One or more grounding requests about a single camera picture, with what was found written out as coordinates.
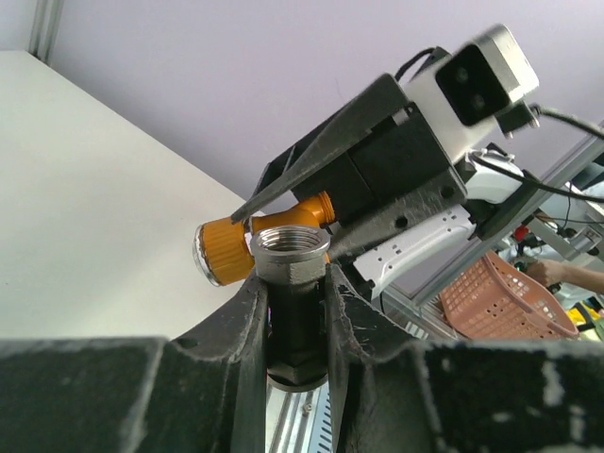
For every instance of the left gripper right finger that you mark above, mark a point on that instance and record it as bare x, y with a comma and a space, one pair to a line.
390, 392

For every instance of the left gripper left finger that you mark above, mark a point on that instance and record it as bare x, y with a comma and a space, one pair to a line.
204, 391

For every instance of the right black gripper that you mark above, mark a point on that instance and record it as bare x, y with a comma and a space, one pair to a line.
381, 177

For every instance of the orange plastic water faucet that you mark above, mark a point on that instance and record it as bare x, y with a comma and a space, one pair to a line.
220, 248

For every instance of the metal tee pipe fitting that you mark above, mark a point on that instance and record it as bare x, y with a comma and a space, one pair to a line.
292, 262

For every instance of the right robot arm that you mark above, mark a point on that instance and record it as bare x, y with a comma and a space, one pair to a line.
492, 182

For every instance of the orange plastic basket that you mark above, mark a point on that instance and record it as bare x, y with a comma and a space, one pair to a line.
493, 300

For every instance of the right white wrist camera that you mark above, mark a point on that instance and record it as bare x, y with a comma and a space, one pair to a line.
460, 95

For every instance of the left aluminium frame post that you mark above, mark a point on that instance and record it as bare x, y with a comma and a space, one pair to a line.
45, 29

